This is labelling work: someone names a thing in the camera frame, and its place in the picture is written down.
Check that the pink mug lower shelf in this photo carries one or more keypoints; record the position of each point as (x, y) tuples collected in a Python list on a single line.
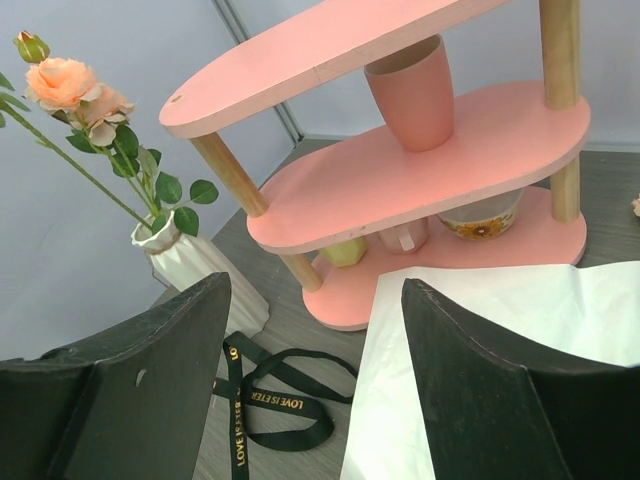
[(405, 238)]

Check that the pink cup on shelf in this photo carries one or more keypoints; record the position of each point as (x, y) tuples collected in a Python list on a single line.
[(414, 94)]

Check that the sunflower pattern ceramic bowl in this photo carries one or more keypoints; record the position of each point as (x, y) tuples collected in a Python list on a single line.
[(484, 219)]

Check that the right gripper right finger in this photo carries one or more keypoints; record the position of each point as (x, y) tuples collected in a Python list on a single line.
[(497, 405)]

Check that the pink three-tier wooden shelf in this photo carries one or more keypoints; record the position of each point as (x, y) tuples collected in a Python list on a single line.
[(519, 135)]

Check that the black ribbon gold lettering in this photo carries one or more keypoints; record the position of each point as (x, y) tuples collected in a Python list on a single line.
[(257, 378)]

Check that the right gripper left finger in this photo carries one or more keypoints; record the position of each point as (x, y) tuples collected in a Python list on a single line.
[(130, 402)]

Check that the white wrapping paper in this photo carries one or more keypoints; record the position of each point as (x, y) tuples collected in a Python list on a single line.
[(589, 312)]

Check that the yellow green small cup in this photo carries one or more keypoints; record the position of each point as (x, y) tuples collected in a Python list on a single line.
[(346, 253)]

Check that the white ribbed ceramic vase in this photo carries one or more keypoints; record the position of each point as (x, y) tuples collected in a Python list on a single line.
[(183, 260)]

